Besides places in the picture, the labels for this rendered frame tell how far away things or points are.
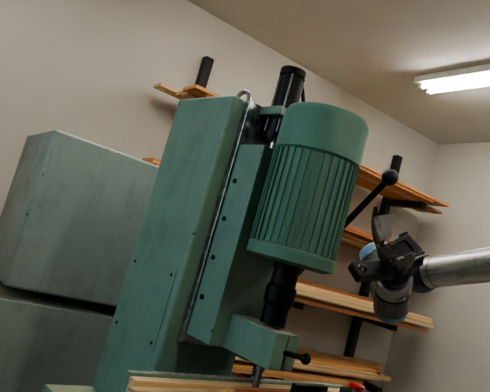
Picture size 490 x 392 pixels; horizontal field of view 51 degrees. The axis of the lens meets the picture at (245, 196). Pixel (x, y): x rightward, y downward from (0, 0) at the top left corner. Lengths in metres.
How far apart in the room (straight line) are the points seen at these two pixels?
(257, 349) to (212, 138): 0.46
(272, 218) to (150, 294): 0.35
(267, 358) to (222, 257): 0.23
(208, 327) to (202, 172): 0.33
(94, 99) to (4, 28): 0.60
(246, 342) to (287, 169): 0.34
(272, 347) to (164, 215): 0.41
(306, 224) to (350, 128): 0.20
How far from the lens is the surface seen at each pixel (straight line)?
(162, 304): 1.13
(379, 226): 1.24
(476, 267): 1.41
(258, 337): 1.02
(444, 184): 5.03
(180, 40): 3.56
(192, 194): 1.14
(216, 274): 1.08
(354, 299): 3.89
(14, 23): 3.25
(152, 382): 0.92
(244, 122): 1.14
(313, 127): 0.99
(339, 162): 0.99
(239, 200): 1.07
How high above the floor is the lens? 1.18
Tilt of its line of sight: 7 degrees up
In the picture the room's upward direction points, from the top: 16 degrees clockwise
